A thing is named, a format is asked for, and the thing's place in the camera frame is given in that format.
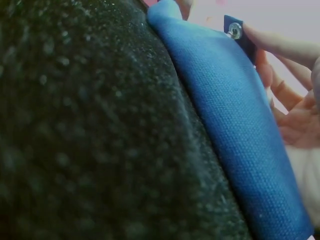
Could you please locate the person's right hand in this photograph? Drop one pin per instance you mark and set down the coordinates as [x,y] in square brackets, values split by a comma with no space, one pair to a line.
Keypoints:
[297,120]

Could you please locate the person's left hand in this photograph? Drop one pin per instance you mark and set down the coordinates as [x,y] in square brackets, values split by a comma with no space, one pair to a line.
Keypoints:
[186,8]

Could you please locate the person's left fingers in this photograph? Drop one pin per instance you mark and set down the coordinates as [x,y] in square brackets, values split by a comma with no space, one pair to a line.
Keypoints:
[186,8]

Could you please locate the blue fabric pouch with snap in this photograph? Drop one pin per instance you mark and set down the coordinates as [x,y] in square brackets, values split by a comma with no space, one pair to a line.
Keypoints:
[225,105]

